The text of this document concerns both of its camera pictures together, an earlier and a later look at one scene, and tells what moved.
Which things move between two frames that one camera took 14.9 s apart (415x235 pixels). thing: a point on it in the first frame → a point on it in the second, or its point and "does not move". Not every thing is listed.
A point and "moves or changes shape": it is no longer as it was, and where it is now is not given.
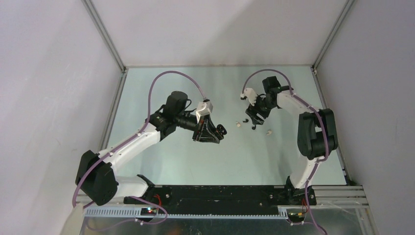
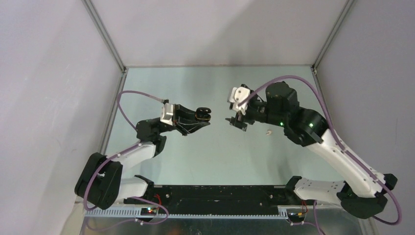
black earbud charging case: [220, 129] moves or changes shape
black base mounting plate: [222, 197] does not move
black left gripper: [206, 131] → [185, 114]
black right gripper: [252, 111] → [238, 120]
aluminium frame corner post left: [90, 8] does not move
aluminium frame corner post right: [332, 35] does not move
